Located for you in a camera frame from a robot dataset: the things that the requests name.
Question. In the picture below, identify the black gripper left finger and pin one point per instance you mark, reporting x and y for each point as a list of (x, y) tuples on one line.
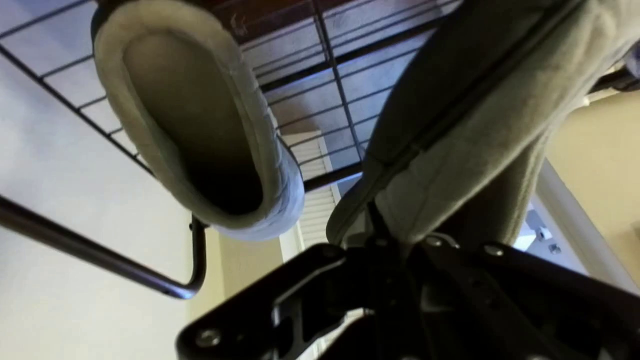
[(313, 306)]

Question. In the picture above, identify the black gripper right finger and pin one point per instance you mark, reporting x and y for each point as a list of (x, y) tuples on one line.
[(520, 306)]

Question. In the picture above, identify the grey slipper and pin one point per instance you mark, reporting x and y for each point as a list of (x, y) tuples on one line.
[(186, 112), (480, 121)]

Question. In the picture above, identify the dark metal shoe rack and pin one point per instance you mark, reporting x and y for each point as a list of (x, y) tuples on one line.
[(333, 72)]

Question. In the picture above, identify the white cabinet with knobs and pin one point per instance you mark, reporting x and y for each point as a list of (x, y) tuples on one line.
[(573, 221)]

